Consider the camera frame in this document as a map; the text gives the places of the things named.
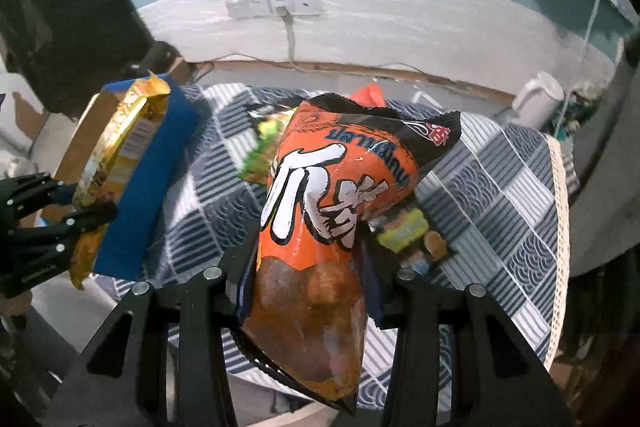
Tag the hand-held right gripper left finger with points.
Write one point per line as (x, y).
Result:
(232, 277)

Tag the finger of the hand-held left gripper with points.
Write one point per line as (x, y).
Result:
(55, 196)
(85, 219)

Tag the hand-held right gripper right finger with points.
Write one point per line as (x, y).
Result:
(374, 289)

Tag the cardboard box with blue edges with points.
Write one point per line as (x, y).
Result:
(140, 192)

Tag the long yellow snack packet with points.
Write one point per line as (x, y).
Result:
(120, 147)

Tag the orange snack bag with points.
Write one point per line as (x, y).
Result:
(310, 217)

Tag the black yellow snack packet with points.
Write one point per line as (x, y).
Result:
(405, 232)

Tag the green snack packet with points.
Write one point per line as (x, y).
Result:
(257, 152)

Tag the blue white patterned tablecloth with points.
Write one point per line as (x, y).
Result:
(500, 207)

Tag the black stand knob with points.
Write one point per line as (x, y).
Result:
(160, 57)

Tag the black panel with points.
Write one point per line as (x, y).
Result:
(65, 17)

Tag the orange-red clear plastic packet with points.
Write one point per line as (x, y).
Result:
(367, 96)

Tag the white electric kettle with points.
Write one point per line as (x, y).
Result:
(537, 99)

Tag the dark hanging cloth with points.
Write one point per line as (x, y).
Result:
(610, 157)

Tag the white wall socket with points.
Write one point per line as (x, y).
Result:
(307, 4)
(281, 2)
(236, 8)
(258, 6)

